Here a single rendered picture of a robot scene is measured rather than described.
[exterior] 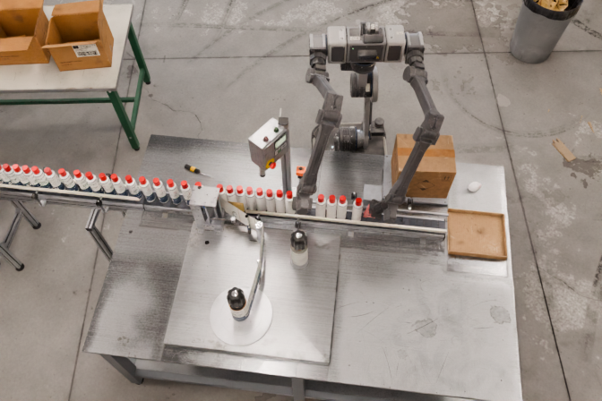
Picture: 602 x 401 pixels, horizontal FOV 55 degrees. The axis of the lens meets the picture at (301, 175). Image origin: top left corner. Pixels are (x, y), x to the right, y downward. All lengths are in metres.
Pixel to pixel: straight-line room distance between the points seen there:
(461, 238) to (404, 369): 0.78
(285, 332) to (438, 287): 0.82
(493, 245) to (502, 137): 1.64
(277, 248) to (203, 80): 2.25
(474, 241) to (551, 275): 1.12
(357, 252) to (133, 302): 1.19
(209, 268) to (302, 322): 0.56
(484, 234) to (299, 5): 3.04
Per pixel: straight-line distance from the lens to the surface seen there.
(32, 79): 4.27
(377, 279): 3.07
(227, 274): 3.04
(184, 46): 5.27
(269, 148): 2.70
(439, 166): 3.10
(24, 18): 4.45
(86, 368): 4.01
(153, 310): 3.09
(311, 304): 2.95
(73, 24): 4.28
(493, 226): 3.33
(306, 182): 2.75
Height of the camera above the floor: 3.66
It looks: 58 degrees down
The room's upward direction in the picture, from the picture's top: 1 degrees counter-clockwise
